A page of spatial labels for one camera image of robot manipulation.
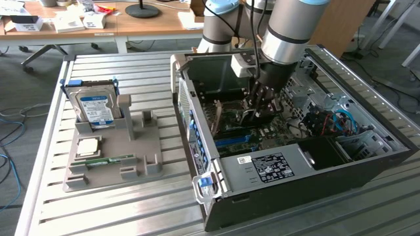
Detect black round lamp base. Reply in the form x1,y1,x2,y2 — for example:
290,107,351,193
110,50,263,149
124,0,162,19

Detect red wire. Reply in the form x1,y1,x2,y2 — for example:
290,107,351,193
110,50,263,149
320,114,332,135

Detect wooden cabinet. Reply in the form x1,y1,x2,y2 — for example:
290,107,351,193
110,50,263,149
308,0,378,59

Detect CPU socket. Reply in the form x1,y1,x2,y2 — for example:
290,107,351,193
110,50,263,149
223,100,246,111

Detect grey blue case latch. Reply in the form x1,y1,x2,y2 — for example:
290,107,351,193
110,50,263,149
192,171,222,205

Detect small white box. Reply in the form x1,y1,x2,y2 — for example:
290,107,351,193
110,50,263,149
82,13,108,30

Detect open black PC case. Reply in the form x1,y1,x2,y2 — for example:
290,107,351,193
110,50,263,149
170,44,420,233

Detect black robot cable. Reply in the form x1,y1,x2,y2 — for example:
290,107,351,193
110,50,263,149
203,0,262,78

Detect loose printed papers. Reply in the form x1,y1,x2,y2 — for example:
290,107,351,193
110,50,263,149
0,3,30,17

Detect blue wire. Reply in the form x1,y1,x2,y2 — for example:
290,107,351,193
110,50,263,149
331,110,360,136

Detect blue expansion slot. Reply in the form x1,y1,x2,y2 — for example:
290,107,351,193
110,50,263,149
215,136,254,148

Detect grey floor cable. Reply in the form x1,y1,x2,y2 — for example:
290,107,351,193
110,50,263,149
0,102,52,118

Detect brown cardboard flap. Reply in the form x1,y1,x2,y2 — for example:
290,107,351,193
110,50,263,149
0,16,18,35

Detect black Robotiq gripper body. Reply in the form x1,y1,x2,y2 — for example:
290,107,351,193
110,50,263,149
255,61,299,93

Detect green Dell motherboard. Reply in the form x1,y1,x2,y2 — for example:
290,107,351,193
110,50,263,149
200,93,310,158

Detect white printed package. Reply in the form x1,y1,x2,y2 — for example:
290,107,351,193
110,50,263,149
79,0,99,13

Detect green RAM stick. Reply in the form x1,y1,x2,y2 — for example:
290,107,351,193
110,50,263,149
219,122,263,133
71,154,135,168

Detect black Nvidia graphics card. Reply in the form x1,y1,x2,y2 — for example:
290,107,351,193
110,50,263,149
211,99,278,138

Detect silver CPU chip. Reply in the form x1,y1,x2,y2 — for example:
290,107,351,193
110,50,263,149
75,139,99,158

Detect hard disk with blue carrier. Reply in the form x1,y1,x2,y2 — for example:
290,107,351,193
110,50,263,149
59,78,123,130

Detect grey parts rack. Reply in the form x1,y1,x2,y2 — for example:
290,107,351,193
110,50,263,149
62,94,166,194

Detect blue floor cable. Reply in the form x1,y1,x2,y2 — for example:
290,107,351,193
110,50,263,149
0,118,27,212

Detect silver perforated drive cage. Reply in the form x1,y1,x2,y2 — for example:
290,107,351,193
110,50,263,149
282,71,332,118

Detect white box black lid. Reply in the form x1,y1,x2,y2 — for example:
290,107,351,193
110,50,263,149
10,15,44,32

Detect flat white box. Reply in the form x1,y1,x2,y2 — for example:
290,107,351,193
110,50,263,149
52,11,87,34

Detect silver disk bay tray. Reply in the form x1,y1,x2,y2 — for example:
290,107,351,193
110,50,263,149
335,130,395,162

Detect white paper stack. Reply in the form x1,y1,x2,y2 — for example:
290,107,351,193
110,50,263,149
178,11,206,30

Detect red yellow small item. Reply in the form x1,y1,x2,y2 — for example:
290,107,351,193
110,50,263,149
96,4,119,16

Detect silver power supply unit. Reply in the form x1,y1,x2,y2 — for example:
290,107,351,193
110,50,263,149
219,144,315,192

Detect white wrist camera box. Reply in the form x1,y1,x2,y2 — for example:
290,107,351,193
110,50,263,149
231,53,260,78

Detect white table leg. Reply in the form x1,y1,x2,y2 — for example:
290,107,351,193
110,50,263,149
378,0,420,49

